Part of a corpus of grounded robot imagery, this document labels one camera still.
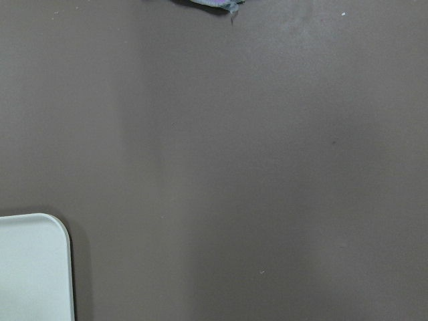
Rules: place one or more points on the grey folded cloth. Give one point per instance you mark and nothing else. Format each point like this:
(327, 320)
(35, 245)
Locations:
(214, 7)

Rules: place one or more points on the cream rabbit tray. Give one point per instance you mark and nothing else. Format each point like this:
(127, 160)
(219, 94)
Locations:
(36, 268)

